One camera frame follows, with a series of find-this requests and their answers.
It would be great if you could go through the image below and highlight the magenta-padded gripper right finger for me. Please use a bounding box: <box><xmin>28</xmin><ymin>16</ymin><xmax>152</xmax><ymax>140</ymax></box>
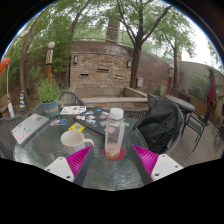
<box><xmin>129</xmin><ymin>143</ymin><xmax>184</xmax><ymax>186</ymax></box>

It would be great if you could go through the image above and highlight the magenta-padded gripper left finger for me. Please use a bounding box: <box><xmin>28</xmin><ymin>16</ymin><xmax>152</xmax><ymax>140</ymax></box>
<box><xmin>44</xmin><ymin>144</ymin><xmax>96</xmax><ymax>187</ymax></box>

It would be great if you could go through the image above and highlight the clear bottle with white cap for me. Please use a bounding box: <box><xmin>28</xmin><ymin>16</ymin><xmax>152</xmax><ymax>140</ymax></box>
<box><xmin>104</xmin><ymin>107</ymin><xmax>127</xmax><ymax>160</ymax></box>

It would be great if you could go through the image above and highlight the white ribbed mug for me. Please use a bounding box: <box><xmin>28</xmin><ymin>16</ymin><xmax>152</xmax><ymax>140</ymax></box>
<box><xmin>60</xmin><ymin>129</ymin><xmax>96</xmax><ymax>157</ymax></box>

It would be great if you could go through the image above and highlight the yellow card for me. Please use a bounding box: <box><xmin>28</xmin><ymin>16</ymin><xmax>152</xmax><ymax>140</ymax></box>
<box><xmin>68</xmin><ymin>122</ymin><xmax>86</xmax><ymax>133</ymax></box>

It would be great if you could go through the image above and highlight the black jacket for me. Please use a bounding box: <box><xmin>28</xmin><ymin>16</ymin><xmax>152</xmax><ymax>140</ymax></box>
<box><xmin>137</xmin><ymin>98</ymin><xmax>185</xmax><ymax>155</ymax></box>

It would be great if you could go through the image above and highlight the black laptop with stickers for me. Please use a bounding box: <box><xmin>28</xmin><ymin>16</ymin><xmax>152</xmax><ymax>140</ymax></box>
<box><xmin>73</xmin><ymin>106</ymin><xmax>139</xmax><ymax>138</ymax></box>

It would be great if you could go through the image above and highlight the small colourful sticker card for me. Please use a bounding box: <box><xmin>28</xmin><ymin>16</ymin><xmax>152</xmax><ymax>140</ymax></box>
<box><xmin>49</xmin><ymin>118</ymin><xmax>68</xmax><ymax>127</ymax></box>

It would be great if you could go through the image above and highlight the white sticker sheet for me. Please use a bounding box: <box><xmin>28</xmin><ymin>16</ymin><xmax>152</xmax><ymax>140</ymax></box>
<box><xmin>59</xmin><ymin>105</ymin><xmax>88</xmax><ymax>116</ymax></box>

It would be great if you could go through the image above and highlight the black metal chair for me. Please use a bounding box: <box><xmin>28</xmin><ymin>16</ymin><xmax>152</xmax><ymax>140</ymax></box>
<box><xmin>182</xmin><ymin>109</ymin><xmax>208</xmax><ymax>153</ymax></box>

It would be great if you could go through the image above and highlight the silver laptop with stickers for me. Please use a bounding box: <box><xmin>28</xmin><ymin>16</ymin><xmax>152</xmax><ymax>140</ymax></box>
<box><xmin>10</xmin><ymin>113</ymin><xmax>51</xmax><ymax>146</ymax></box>

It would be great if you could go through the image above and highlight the green plant in blue pot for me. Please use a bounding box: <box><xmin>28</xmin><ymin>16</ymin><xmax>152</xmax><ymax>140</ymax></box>
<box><xmin>35</xmin><ymin>75</ymin><xmax>63</xmax><ymax>118</ymax></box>

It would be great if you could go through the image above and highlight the yellow blue striped cone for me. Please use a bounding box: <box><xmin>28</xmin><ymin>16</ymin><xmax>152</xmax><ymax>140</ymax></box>
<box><xmin>18</xmin><ymin>89</ymin><xmax>28</xmax><ymax>110</ymax></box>

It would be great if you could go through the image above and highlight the dark-trunk tree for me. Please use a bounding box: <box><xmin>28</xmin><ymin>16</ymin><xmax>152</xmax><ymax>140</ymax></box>
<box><xmin>109</xmin><ymin>0</ymin><xmax>178</xmax><ymax>90</ymax></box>

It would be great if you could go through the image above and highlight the closed red umbrella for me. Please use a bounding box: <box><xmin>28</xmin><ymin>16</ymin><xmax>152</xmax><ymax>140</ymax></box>
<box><xmin>206</xmin><ymin>66</ymin><xmax>218</xmax><ymax>108</ymax></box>

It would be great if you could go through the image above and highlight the leaning grey-trunk tree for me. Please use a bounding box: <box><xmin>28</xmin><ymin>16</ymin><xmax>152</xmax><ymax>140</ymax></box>
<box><xmin>14</xmin><ymin>9</ymin><xmax>64</xmax><ymax>105</ymax></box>

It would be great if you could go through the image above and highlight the grey wall box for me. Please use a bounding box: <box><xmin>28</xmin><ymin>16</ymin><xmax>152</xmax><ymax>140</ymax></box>
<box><xmin>136</xmin><ymin>77</ymin><xmax>145</xmax><ymax>89</ymax></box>

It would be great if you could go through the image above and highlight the slim wooden lamp post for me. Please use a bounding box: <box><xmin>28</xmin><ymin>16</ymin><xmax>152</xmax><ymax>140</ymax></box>
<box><xmin>166</xmin><ymin>63</ymin><xmax>175</xmax><ymax>96</ymax></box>

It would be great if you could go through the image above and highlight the striped wooden lamp post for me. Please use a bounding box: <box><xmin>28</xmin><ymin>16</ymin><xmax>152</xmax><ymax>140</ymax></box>
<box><xmin>44</xmin><ymin>40</ymin><xmax>57</xmax><ymax>85</ymax></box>

